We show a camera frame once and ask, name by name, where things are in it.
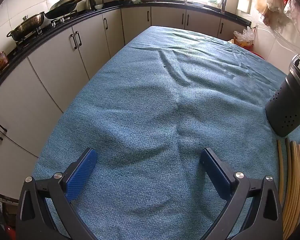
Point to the black wok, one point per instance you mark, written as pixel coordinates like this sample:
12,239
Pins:
62,11

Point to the black kitchen countertop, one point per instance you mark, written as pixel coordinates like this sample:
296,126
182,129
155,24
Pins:
110,8

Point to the hanging clear plastic bags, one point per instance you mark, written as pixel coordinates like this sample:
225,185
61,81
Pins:
293,12

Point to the black gas stove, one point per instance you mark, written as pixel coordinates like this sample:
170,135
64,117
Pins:
62,19

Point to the white cutting board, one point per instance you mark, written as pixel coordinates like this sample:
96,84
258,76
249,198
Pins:
245,0

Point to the golden lidded pot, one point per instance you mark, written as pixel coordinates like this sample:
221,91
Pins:
27,25

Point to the countertop chopstick caddy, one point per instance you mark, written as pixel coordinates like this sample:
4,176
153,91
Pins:
223,5

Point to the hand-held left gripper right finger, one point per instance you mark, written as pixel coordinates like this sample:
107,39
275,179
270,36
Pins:
215,172

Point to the small white bowl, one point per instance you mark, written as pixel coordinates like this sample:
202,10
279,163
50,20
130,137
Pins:
98,6

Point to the steel kettle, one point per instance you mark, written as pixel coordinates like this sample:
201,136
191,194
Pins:
90,3

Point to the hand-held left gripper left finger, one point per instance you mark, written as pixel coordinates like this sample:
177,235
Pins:
81,172

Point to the large red basin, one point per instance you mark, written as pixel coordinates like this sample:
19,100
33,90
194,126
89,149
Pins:
257,54

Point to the dark grey utensil holder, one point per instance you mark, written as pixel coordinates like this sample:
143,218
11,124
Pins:
287,100

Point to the blue tablecloth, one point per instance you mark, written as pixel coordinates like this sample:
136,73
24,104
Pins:
152,100

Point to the orange trash bin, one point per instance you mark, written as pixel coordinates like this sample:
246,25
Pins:
243,40

